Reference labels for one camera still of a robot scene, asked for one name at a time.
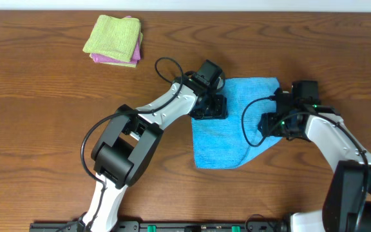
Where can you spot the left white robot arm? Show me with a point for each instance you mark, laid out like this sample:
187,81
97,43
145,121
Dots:
127,144

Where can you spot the light green bottom cloth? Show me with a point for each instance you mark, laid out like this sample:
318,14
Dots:
98,58

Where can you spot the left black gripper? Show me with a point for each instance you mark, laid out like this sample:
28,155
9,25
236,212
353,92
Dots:
220,112

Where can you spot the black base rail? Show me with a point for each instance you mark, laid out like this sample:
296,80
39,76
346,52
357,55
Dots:
135,226

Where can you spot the blue cloth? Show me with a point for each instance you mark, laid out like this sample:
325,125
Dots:
226,143

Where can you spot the green folded cloth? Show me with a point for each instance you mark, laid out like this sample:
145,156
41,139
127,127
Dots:
113,37

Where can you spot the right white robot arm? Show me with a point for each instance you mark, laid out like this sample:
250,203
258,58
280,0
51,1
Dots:
347,206

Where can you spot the pink folded cloth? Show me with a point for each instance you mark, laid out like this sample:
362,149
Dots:
134,54

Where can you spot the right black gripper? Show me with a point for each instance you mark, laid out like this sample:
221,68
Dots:
268,126

